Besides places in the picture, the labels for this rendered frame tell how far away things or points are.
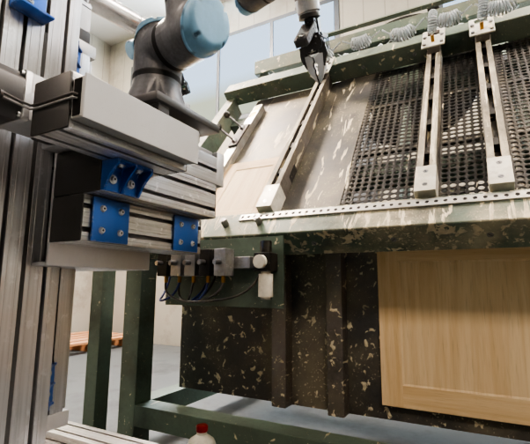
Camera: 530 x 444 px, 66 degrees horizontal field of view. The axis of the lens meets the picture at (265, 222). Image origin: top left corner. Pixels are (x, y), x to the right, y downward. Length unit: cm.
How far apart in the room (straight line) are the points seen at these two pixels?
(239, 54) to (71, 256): 413
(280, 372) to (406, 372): 45
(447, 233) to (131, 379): 129
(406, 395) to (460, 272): 44
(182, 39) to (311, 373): 121
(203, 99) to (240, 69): 55
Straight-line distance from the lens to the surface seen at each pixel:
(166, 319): 473
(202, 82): 501
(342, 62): 233
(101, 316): 164
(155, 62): 104
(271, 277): 133
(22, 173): 95
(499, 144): 147
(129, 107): 72
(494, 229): 125
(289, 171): 165
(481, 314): 147
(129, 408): 185
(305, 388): 166
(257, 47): 477
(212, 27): 97
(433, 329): 148
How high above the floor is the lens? 64
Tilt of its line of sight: 9 degrees up
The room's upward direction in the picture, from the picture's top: straight up
